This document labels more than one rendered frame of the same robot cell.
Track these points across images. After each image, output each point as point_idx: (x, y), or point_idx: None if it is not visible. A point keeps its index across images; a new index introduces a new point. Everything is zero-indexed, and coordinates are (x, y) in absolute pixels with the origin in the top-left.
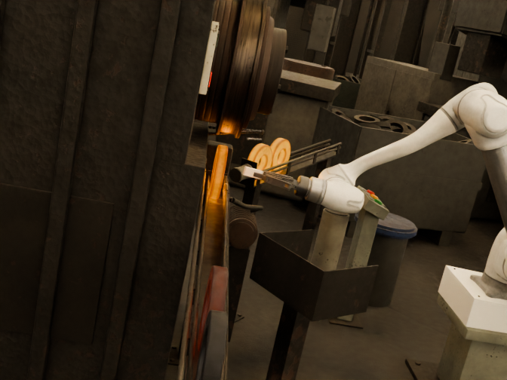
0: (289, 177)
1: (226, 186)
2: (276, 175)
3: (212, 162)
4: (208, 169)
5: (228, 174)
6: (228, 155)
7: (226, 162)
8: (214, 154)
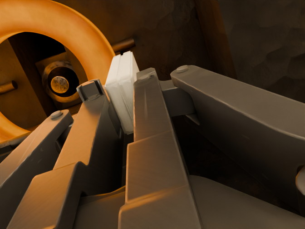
0: (123, 214)
1: (8, 140)
2: (148, 119)
3: (208, 40)
4: (213, 62)
5: (246, 78)
6: (211, 4)
7: (218, 32)
8: (200, 11)
